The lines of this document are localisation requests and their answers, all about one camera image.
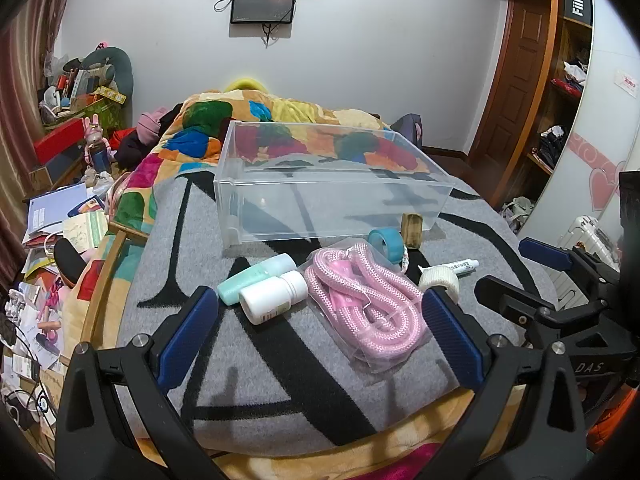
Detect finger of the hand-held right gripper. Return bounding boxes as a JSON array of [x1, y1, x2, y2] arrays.
[[474, 276, 561, 331], [518, 238, 623, 286]]

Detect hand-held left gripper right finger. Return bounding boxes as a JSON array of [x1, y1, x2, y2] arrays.
[[419, 286, 587, 480]]

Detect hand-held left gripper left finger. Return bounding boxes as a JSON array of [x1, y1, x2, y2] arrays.
[[55, 286, 221, 480]]

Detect small white tube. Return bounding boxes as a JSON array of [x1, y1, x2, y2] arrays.
[[417, 259, 480, 276]]

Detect white tape roll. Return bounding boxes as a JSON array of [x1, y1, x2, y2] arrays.
[[418, 268, 461, 304]]

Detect pink rope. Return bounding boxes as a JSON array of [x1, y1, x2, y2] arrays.
[[304, 240, 432, 375]]

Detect teal plastic bottle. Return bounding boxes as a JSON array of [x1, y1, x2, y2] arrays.
[[217, 253, 298, 307]]

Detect white plastic bottle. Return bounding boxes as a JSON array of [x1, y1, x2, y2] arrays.
[[238, 270, 309, 325]]

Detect small wooden block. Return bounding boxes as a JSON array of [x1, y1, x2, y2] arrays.
[[400, 212, 425, 250]]

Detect blue tape roll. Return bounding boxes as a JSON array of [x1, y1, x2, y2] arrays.
[[368, 227, 404, 262]]

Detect clear plastic storage box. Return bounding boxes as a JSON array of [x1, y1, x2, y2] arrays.
[[213, 120, 456, 250]]

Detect grey handbag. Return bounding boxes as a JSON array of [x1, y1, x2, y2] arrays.
[[499, 196, 537, 235]]

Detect white suitcase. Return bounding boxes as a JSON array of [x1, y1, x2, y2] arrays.
[[552, 215, 622, 311]]

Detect orange cloth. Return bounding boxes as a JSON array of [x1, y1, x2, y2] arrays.
[[587, 382, 640, 458]]

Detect grey black patterned blanket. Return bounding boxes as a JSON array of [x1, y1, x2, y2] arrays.
[[116, 162, 558, 458]]

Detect white wardrobe door with hearts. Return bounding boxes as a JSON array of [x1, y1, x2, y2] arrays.
[[517, 0, 640, 243]]

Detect wooden wardrobe shelves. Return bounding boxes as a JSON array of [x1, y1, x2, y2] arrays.
[[492, 0, 597, 211]]

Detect pile of papers and booklets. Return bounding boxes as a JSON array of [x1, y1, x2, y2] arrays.
[[0, 182, 113, 441]]

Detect brown wooden door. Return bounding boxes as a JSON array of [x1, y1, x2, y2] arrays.
[[467, 0, 551, 163]]

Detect dark bag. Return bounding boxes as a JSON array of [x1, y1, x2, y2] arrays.
[[389, 113, 424, 145]]

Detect colourful patchwork blanket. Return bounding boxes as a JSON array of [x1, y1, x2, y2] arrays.
[[65, 87, 506, 480]]

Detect pink knit hat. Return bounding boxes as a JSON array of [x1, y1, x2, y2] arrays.
[[137, 106, 170, 145]]

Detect pink rabbit toy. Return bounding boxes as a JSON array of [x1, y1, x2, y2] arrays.
[[81, 115, 110, 167]]

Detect red box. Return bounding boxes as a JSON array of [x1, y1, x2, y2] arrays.
[[33, 118, 87, 167]]

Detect green cardboard box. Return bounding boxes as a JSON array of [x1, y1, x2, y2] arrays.
[[42, 95, 124, 135]]

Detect black box on shelf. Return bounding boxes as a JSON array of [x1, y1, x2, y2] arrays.
[[563, 0, 594, 27]]

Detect yellow plush toy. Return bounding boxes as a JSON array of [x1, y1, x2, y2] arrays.
[[223, 75, 272, 94]]

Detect grey plush pillow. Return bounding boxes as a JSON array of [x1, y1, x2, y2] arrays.
[[81, 47, 135, 107]]

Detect striped brown curtain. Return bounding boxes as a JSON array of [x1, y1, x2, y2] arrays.
[[0, 0, 88, 281]]

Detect wooden bed frame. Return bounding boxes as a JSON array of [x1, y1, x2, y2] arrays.
[[79, 220, 151, 348]]

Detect small black wall screen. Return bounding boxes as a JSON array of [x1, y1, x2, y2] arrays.
[[230, 0, 298, 26]]

